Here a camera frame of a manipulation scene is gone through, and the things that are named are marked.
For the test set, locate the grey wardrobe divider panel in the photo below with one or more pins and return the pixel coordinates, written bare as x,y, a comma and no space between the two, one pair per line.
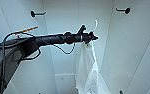
64,83

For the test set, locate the white wardrobe carcass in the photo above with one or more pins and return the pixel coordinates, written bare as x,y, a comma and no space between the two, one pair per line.
67,20

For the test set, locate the white wardrobe door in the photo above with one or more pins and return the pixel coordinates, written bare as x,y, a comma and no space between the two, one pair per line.
144,73

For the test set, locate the white shirt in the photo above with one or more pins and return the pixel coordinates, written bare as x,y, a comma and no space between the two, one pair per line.
86,66

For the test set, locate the black hanger rail bracket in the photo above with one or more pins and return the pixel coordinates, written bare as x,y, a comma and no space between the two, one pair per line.
126,10
34,14

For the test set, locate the white clothes hanger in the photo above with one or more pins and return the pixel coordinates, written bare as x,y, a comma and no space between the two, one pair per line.
95,26

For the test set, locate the small black wardrobe hinge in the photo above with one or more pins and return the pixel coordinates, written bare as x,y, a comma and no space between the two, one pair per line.
121,92

